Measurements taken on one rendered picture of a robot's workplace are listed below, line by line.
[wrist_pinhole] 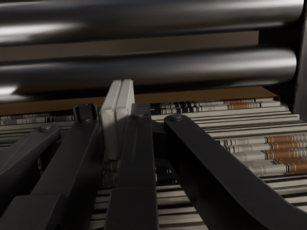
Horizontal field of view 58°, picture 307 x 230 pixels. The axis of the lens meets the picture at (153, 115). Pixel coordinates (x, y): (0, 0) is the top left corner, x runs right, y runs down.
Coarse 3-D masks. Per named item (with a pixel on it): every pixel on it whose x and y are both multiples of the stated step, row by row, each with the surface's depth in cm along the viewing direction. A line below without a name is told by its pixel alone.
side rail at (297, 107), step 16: (304, 0) 29; (304, 16) 29; (272, 32) 36; (288, 32) 32; (304, 32) 29; (304, 48) 30; (304, 64) 30; (304, 80) 31; (288, 96) 33; (304, 96) 32; (304, 112) 32
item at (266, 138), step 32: (0, 128) 25; (32, 128) 24; (64, 128) 24; (224, 128) 22; (256, 128) 21; (288, 128) 21; (160, 160) 17; (256, 160) 17; (288, 160) 17; (160, 192) 14; (288, 192) 13; (96, 224) 12; (160, 224) 12; (192, 224) 12
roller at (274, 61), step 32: (0, 64) 31; (32, 64) 31; (64, 64) 30; (96, 64) 30; (128, 64) 30; (160, 64) 30; (192, 64) 30; (224, 64) 30; (256, 64) 30; (288, 64) 30; (0, 96) 31; (32, 96) 31; (64, 96) 31; (96, 96) 32
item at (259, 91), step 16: (144, 96) 29; (160, 96) 29; (176, 96) 28; (192, 96) 28; (208, 96) 28; (224, 96) 27; (240, 96) 27; (256, 96) 27; (272, 96) 26; (0, 112) 27; (16, 112) 27; (32, 112) 26
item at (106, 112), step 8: (120, 80) 20; (112, 88) 18; (120, 88) 19; (112, 96) 16; (104, 104) 15; (112, 104) 15; (104, 112) 14; (112, 112) 14; (104, 120) 14; (112, 120) 14; (104, 128) 14; (112, 128) 14; (104, 136) 15; (112, 136) 15; (104, 144) 15; (112, 144) 15; (112, 152) 15; (112, 160) 15
